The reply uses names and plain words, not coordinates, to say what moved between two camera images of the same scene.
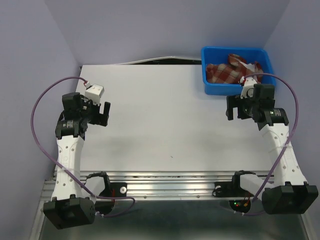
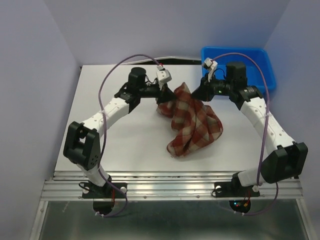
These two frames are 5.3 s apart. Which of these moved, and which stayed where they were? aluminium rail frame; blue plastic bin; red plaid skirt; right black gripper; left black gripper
Moved: left black gripper; red plaid skirt; right black gripper
Stayed: blue plastic bin; aluminium rail frame
